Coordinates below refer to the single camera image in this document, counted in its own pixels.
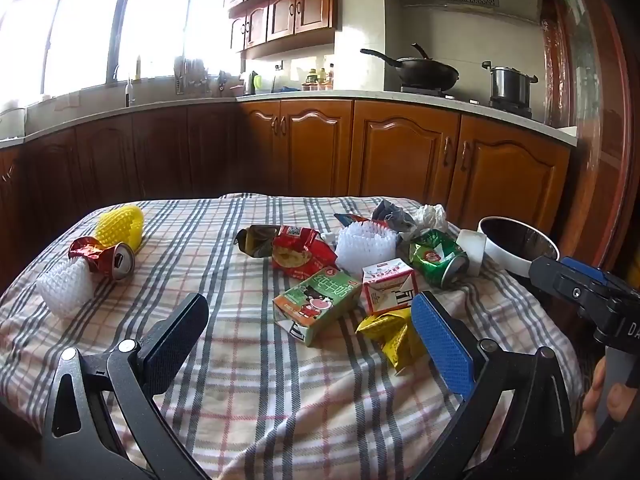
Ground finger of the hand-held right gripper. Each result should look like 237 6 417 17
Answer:
529 256 612 318
560 256 626 292

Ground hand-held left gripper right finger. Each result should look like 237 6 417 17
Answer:
410 290 576 480

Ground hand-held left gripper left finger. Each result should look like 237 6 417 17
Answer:
42 292 211 480

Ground white rimmed trash bin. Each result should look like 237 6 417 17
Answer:
477 216 561 278

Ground green crushed can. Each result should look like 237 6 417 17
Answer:
409 229 470 288

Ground white foam fruit net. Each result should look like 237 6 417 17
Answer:
334 221 398 277
36 259 96 318

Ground green milk carton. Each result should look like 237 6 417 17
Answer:
272 266 362 347

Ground person's right hand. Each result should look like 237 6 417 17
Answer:
574 357 640 456

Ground yellow snack wrapper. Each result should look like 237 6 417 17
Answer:
356 307 426 373

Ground white red small carton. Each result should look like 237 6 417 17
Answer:
361 257 418 317

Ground plaid tablecloth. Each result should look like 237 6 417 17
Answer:
0 192 583 480

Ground red crushed can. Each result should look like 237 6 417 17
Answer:
68 236 136 281

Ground yellow foam fruit net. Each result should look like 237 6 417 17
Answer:
95 204 146 253

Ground white crumpled plastic bag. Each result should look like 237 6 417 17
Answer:
400 204 448 241

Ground dark brown crumpled wrapper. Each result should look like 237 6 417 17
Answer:
236 224 281 259

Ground grey plastic bag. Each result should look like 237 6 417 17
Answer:
372 199 416 241

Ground red snack bag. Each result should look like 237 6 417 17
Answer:
271 225 338 281

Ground red blue small wrapper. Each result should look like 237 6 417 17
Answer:
334 212 371 231

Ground steel cooking pot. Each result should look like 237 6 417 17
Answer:
482 60 538 106

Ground wooden lower cabinets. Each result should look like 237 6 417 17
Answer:
0 100 571 271

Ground wooden cabinets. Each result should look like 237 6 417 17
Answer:
220 0 351 58
0 100 571 271

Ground black wok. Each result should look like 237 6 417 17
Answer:
360 44 460 92

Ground knife rack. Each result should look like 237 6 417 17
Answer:
174 57 208 95

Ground speckled kitchen countertop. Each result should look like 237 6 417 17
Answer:
0 89 578 148

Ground condiment bottles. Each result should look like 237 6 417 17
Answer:
302 64 335 92

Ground kitchen window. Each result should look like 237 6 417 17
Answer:
0 0 241 106

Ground wooden upper cabinets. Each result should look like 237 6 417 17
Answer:
220 0 351 58

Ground red wooden door frame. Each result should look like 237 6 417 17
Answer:
545 0 640 281

